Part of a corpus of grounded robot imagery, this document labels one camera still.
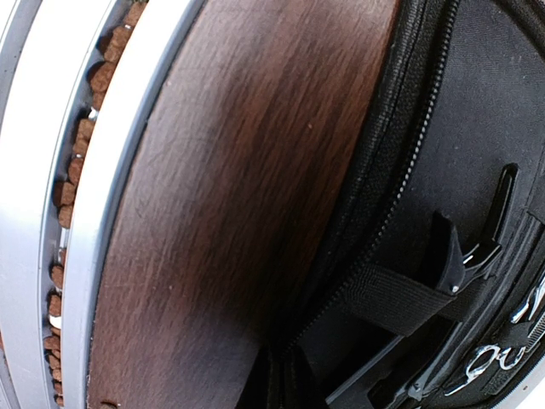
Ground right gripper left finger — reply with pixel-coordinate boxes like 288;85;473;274
235;347;277;409

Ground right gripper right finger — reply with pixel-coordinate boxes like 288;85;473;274
283;347;328;409

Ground black zippered tool case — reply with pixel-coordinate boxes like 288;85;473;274
270;1;544;408

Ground silver scissors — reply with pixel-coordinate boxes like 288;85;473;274
444;276;544;396

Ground black hair clip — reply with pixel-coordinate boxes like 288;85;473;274
421;163;519;296

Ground front aluminium rail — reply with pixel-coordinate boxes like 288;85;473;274
1;1;202;408

